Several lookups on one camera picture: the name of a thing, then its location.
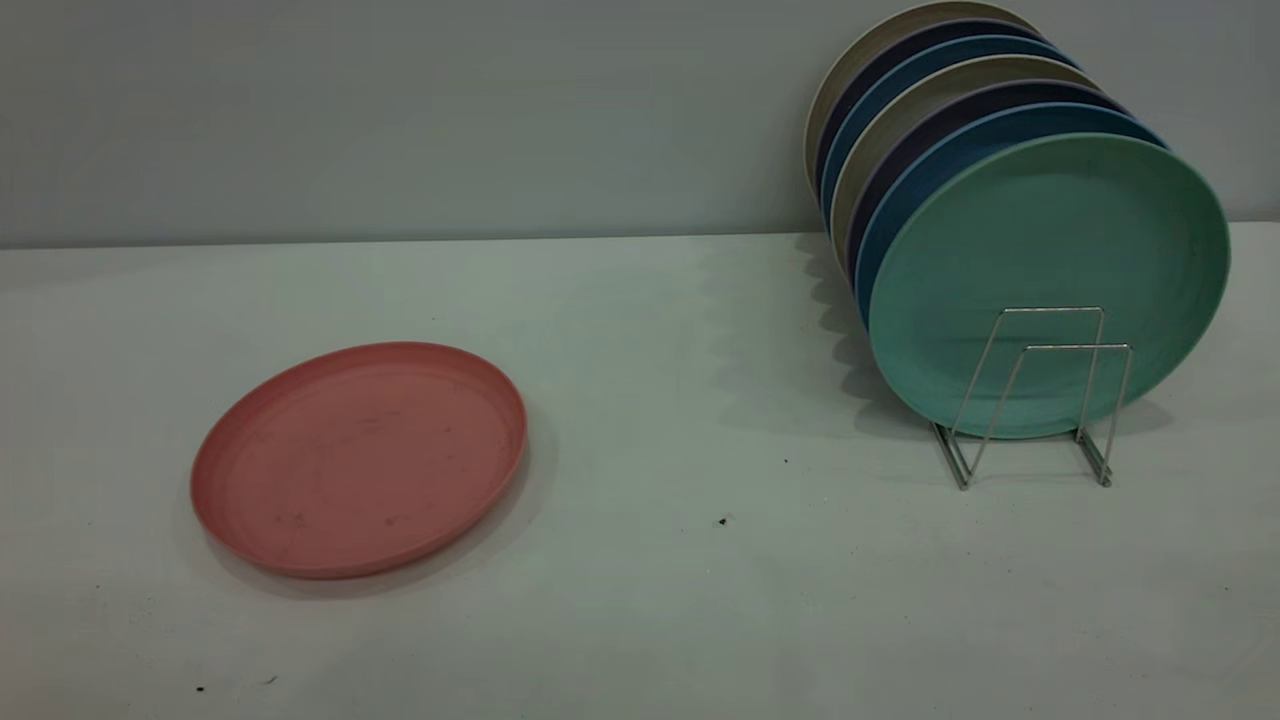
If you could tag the pink round plate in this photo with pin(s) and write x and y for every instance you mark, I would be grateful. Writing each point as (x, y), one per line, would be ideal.
(360, 460)

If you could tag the blue round plate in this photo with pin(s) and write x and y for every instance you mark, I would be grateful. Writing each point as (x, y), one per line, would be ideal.
(920, 190)
(930, 58)

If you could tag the beige round plate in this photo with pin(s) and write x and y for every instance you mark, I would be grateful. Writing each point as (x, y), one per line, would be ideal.
(865, 50)
(960, 78)

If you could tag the dark purple round plate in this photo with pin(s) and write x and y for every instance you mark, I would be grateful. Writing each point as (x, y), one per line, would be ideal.
(1000, 96)
(900, 50)

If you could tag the green round plate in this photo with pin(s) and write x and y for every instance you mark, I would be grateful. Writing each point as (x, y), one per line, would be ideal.
(1050, 230)

